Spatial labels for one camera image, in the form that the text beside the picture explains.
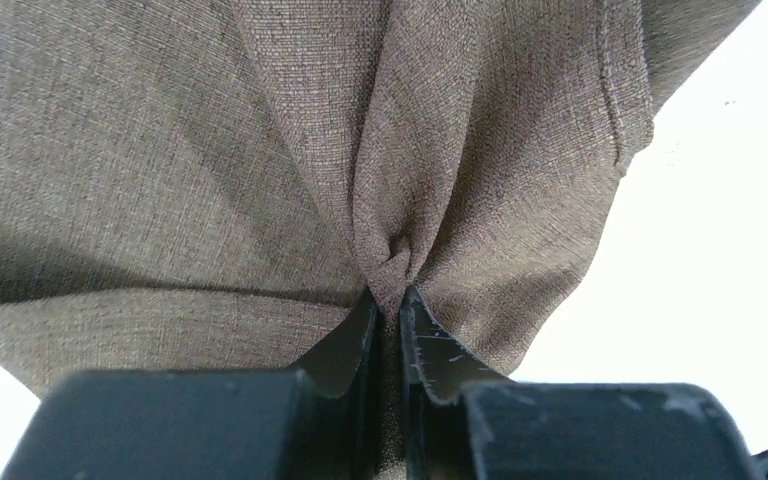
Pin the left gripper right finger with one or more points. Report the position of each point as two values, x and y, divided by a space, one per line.
465 420

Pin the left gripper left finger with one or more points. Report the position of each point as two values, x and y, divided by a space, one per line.
314 419

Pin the brown cloth napkin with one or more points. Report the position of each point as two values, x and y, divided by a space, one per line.
193 184

